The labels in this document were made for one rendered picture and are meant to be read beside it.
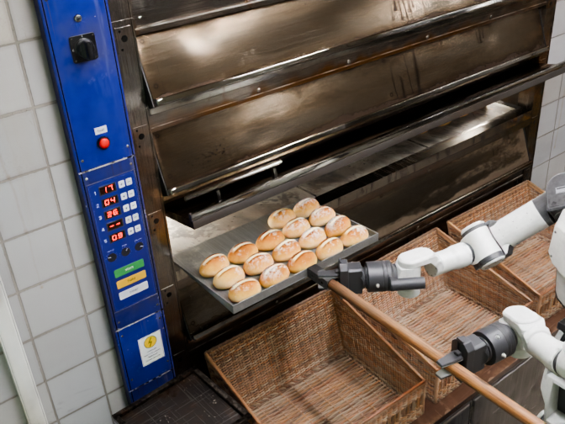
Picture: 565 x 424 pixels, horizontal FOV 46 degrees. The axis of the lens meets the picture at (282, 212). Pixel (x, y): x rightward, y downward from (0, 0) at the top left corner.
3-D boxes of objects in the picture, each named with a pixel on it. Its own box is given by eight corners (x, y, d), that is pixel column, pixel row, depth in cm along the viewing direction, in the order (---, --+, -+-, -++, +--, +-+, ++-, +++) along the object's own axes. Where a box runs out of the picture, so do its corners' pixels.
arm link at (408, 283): (377, 254, 194) (417, 251, 194) (377, 286, 199) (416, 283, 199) (384, 274, 184) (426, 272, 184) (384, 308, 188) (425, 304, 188)
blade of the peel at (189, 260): (378, 240, 211) (378, 232, 210) (234, 314, 183) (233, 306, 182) (305, 198, 236) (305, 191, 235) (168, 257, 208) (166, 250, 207)
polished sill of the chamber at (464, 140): (166, 273, 208) (165, 263, 206) (519, 114, 300) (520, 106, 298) (176, 282, 204) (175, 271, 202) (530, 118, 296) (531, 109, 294)
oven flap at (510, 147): (188, 338, 215) (169, 281, 210) (525, 164, 307) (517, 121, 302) (195, 341, 211) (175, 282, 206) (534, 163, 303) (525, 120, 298)
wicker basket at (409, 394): (208, 411, 233) (199, 351, 219) (333, 341, 261) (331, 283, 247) (295, 507, 198) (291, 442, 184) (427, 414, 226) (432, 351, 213)
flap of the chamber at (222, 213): (194, 230, 181) (160, 214, 197) (570, 71, 273) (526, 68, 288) (192, 221, 180) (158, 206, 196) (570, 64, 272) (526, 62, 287)
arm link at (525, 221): (467, 235, 210) (531, 197, 201) (488, 272, 205) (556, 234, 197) (456, 232, 200) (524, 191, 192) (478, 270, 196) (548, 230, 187)
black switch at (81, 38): (73, 63, 156) (63, 17, 151) (98, 57, 159) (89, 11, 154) (80, 66, 153) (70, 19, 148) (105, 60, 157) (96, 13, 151)
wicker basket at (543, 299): (440, 274, 294) (443, 219, 281) (520, 229, 323) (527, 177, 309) (535, 329, 260) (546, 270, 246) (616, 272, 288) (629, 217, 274)
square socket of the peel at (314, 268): (336, 286, 192) (336, 276, 190) (326, 291, 190) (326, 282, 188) (316, 272, 198) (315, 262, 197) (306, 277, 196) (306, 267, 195)
